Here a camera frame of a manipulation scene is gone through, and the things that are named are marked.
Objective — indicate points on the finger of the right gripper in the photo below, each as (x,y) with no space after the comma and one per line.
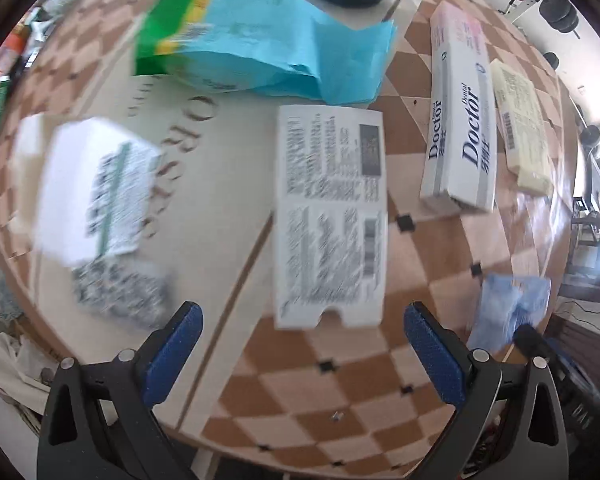
(532,344)

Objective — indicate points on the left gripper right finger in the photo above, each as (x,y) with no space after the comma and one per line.
(439,351)

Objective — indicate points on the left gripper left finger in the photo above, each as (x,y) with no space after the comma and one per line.
(165,352)

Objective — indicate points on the blue white wrapper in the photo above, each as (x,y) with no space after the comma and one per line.
(505,303)

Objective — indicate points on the silver blister pack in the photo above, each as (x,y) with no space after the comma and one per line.
(127,288)

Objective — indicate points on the green white medicine box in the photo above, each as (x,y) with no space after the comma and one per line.
(82,186)

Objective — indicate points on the white Doctor toothpaste box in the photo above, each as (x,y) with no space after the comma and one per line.
(461,158)

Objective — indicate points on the pale yellow box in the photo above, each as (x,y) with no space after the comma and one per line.
(527,155)

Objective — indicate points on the white printed box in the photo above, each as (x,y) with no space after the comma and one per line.
(331,216)

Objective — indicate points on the blue green paper bag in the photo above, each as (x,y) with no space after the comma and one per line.
(272,47)

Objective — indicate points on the white cloth sheet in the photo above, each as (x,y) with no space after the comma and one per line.
(26,372)

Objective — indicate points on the black dumbbell weight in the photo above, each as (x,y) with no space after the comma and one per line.
(561,15)

